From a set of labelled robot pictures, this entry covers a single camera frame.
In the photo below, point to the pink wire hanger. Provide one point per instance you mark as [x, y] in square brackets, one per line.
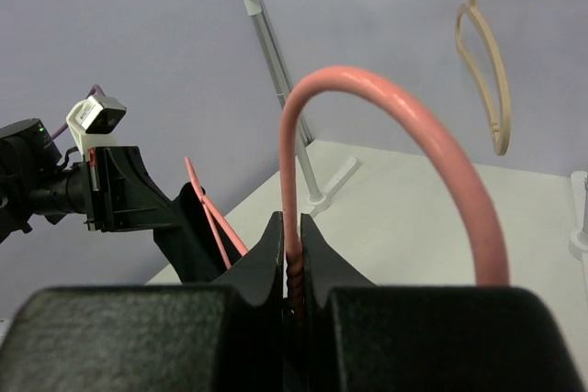
[474, 204]

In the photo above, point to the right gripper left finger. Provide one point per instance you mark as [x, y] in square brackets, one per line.
[222, 336]

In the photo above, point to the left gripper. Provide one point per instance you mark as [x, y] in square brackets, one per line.
[120, 195]

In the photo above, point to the white clothes rack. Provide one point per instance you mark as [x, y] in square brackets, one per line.
[511, 73]

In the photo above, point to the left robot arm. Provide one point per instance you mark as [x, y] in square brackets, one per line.
[35, 182]

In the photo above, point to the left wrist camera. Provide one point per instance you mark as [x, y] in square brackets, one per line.
[92, 122]

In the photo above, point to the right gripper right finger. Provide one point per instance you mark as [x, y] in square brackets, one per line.
[364, 337]

